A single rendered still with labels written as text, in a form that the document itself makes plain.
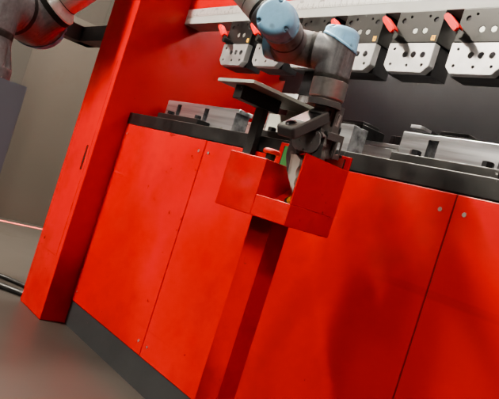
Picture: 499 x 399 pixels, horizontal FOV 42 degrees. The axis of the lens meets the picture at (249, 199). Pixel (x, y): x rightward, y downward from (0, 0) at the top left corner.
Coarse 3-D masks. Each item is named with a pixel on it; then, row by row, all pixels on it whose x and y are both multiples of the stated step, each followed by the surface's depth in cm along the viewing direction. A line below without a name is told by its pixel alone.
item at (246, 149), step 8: (240, 88) 184; (248, 88) 184; (240, 96) 183; (248, 96) 184; (256, 96) 186; (264, 96) 188; (256, 104) 187; (264, 104) 188; (272, 104) 190; (256, 112) 191; (264, 112) 189; (272, 112) 191; (256, 120) 190; (264, 120) 189; (256, 128) 189; (248, 136) 191; (256, 136) 189; (248, 144) 190; (256, 144) 189; (248, 152) 189
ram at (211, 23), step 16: (192, 0) 265; (208, 0) 255; (224, 0) 246; (288, 0) 214; (432, 0) 167; (448, 0) 163; (464, 0) 159; (480, 0) 155; (496, 0) 152; (208, 16) 252; (224, 16) 243; (240, 16) 234; (304, 16) 206; (320, 16) 200
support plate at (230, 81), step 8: (224, 80) 188; (232, 80) 184; (240, 80) 181; (248, 80) 178; (256, 88) 183; (264, 88) 179; (272, 96) 187; (280, 96) 183; (288, 96) 184; (280, 104) 198; (288, 104) 194; (296, 104) 189; (304, 104) 188
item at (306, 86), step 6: (306, 72) 203; (312, 72) 201; (306, 78) 203; (312, 78) 200; (306, 84) 202; (300, 90) 203; (306, 90) 201; (300, 96) 204; (306, 96) 202; (306, 102) 201
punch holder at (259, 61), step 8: (256, 48) 221; (256, 56) 220; (264, 56) 216; (256, 64) 219; (264, 64) 215; (272, 64) 212; (280, 64) 211; (288, 64) 213; (272, 72) 220; (280, 72) 216; (288, 72) 213
